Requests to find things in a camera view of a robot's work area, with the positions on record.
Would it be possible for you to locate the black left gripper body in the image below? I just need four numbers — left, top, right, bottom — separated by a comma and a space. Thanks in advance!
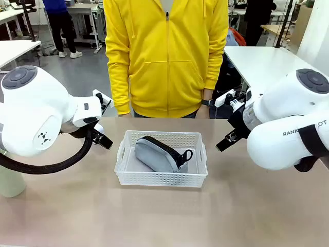
89, 126, 105, 144

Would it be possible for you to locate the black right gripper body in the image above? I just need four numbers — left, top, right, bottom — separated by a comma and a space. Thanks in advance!
227, 104, 251, 139

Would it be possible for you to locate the grey zip pouch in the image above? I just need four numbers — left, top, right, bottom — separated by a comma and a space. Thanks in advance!
134, 135, 193, 173

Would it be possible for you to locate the pale green plastic cup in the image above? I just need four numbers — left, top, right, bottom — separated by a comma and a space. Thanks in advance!
0, 164, 27, 198

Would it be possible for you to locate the person's right forearm yellow sleeve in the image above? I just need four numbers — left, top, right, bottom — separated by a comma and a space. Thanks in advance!
105, 51, 132, 116

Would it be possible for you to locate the person's left forearm yellow sleeve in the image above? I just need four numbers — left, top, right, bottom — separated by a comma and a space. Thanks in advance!
203, 48, 228, 103

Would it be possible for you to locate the white perforated plastic basket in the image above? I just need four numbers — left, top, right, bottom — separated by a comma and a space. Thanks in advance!
114, 130, 208, 188

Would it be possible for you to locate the person's left hand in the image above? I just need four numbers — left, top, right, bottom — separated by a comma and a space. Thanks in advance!
197, 104, 210, 119

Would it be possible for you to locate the large white table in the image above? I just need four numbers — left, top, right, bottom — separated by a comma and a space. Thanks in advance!
223, 45, 322, 91

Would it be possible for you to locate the person in yellow hoodie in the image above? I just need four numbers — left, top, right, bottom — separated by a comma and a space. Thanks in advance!
104, 0, 229, 119

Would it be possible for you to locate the wooden top desk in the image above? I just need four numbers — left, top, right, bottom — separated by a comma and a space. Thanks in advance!
260, 24, 291, 47

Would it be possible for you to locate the person in black clothes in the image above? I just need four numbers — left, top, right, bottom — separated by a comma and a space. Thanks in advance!
243, 0, 277, 47

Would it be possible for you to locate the thin black pole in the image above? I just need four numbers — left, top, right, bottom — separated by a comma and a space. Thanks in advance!
275, 0, 296, 49

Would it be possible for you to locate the person in blue top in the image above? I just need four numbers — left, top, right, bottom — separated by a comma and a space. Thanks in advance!
42, 0, 83, 59

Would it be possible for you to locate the white table with round leg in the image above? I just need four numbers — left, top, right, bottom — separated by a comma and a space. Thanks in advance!
0, 40, 42, 72

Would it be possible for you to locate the tall brown cabinet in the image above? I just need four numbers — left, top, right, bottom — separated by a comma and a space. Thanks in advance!
291, 5, 312, 47

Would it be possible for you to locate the white partition panel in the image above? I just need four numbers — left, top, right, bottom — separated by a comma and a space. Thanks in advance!
297, 0, 329, 73

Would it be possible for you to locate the grey desk with white legs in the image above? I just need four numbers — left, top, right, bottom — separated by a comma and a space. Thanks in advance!
65, 2, 106, 55

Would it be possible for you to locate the black pole stand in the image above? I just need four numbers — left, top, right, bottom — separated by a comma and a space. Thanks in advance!
19, 0, 36, 42

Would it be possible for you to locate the small white desk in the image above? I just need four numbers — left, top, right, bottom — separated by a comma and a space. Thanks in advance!
0, 9, 25, 39

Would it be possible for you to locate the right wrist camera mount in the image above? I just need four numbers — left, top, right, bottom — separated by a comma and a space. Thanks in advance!
214, 89, 249, 110

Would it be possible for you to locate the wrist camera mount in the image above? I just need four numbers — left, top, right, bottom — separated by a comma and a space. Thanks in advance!
214, 89, 249, 110
92, 89, 114, 116

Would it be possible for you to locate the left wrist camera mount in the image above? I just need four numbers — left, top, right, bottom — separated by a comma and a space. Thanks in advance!
92, 89, 114, 116

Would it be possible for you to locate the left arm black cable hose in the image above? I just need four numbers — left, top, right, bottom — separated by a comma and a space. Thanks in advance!
0, 125, 98, 175

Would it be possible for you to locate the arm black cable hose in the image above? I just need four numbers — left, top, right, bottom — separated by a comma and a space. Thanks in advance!
0, 125, 98, 175
294, 125, 329, 173

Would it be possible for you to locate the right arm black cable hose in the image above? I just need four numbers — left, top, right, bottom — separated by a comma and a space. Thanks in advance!
294, 125, 329, 173

